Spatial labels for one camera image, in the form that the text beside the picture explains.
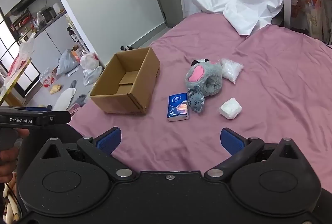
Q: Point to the pink bed sheet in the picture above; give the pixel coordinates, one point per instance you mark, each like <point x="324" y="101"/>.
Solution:
<point x="272" y="89"/>

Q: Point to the person's left hand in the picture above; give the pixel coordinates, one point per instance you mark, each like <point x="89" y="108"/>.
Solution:
<point x="7" y="164"/>

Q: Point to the white soft packet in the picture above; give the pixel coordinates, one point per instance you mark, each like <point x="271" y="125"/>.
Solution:
<point x="230" y="108"/>

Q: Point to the brown paper bag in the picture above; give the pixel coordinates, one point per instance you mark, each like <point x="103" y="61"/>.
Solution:
<point x="315" y="21"/>

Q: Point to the blue tissue pack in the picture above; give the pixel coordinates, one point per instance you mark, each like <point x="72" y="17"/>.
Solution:
<point x="178" y="107"/>

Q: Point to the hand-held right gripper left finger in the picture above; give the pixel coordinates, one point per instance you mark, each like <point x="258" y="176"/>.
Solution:
<point x="109" y="139"/>

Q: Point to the clear bag of white pellets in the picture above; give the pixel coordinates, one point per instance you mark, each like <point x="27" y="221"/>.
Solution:
<point x="231" y="71"/>

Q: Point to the white chair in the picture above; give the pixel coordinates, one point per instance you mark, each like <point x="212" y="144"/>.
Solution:
<point x="64" y="99"/>

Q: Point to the white bag on table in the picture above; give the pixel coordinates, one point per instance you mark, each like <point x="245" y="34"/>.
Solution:
<point x="22" y="55"/>

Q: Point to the grey plastic bag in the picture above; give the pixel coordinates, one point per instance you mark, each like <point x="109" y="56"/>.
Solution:
<point x="66" y="63"/>

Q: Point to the brown cardboard box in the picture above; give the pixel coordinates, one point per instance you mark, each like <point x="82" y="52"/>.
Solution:
<point x="141" y="78"/>

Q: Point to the kitchen counter with clutter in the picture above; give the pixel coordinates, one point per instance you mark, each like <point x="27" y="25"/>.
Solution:
<point x="39" y="21"/>

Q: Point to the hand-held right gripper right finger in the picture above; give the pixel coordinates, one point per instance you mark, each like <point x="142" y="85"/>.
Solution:
<point x="230" y="142"/>

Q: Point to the cream woven basket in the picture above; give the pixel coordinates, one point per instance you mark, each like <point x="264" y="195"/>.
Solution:
<point x="11" y="207"/>

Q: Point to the yellow slipper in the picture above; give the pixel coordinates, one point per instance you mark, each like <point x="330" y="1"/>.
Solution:
<point x="55" y="88"/>

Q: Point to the pack of water bottles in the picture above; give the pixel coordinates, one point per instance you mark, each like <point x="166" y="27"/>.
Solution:
<point x="46" y="77"/>

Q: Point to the white desk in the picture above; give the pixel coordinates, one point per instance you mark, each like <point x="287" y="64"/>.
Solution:
<point x="288" y="0"/>

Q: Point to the grey plush toy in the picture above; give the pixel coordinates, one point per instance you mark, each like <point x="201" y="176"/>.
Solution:
<point x="205" y="81"/>

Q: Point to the clear plastic bag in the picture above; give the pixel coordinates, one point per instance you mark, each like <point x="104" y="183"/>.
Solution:
<point x="92" y="76"/>

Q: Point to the wooden table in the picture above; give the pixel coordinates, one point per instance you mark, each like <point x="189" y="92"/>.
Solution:
<point x="10" y="89"/>

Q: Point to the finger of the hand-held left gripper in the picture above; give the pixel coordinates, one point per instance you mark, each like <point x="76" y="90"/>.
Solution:
<point x="57" y="117"/>

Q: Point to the dark grey slipper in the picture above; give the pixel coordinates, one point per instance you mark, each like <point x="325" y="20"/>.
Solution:
<point x="81" y="100"/>

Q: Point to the small black floor gadgets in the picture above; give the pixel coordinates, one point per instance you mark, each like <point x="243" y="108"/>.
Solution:
<point x="127" y="47"/>

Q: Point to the orange box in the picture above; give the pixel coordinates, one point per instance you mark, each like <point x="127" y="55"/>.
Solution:
<point x="75" y="54"/>

